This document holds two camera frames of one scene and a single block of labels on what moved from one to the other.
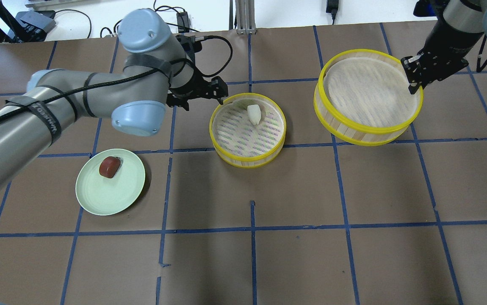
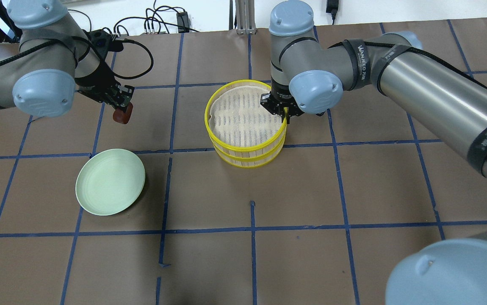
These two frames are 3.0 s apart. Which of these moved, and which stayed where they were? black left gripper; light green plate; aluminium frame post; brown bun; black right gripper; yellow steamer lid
Moved: brown bun; black left gripper; yellow steamer lid; black right gripper
Stayed: light green plate; aluminium frame post
